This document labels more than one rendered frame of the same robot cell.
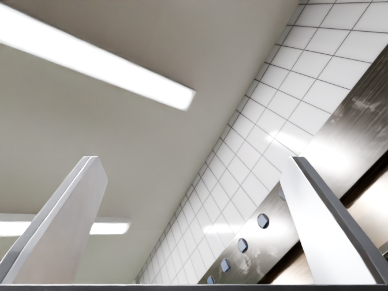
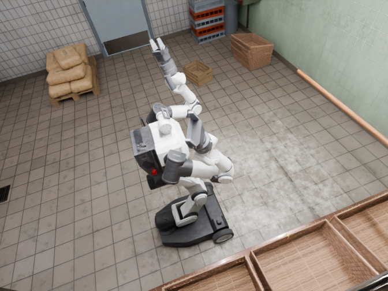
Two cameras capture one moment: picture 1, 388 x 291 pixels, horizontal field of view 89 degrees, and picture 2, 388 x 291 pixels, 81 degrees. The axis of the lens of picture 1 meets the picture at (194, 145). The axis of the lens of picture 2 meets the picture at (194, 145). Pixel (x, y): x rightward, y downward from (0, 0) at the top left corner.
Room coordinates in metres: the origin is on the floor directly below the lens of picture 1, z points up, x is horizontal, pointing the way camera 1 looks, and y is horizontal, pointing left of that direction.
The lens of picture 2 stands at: (0.49, -0.39, 2.29)
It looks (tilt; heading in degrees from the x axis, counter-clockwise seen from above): 50 degrees down; 136
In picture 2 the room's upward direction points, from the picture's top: 11 degrees counter-clockwise
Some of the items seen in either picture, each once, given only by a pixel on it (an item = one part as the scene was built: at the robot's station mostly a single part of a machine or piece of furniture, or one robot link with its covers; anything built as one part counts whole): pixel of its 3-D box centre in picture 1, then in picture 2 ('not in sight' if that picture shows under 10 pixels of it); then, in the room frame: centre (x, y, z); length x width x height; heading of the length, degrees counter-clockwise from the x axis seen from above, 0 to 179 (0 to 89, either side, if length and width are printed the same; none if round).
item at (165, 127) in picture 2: not in sight; (164, 123); (-0.26, 0.15, 1.44); 0.10 x 0.07 x 0.09; 145
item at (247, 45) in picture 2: not in sight; (251, 43); (-1.19, 3.05, 0.32); 0.56 x 0.49 x 0.28; 154
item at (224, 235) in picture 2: not in sight; (223, 235); (0.07, 0.17, 0.10); 0.20 x 0.05 x 0.20; 55
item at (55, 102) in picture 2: not in sight; (75, 79); (-3.76, 1.03, 0.07); 1.20 x 0.80 x 0.14; 146
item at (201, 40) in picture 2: not in sight; (208, 33); (-2.44, 3.52, 0.08); 0.60 x 0.40 x 0.15; 58
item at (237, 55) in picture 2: not in sight; (250, 53); (-1.21, 3.05, 0.14); 0.56 x 0.49 x 0.28; 152
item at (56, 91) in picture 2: not in sight; (59, 84); (-3.61, 0.71, 0.22); 0.62 x 0.36 x 0.15; 152
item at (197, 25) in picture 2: not in sight; (206, 18); (-2.45, 3.52, 0.38); 0.60 x 0.40 x 0.15; 55
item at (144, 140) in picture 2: not in sight; (161, 149); (-0.30, 0.10, 1.23); 0.34 x 0.30 x 0.36; 145
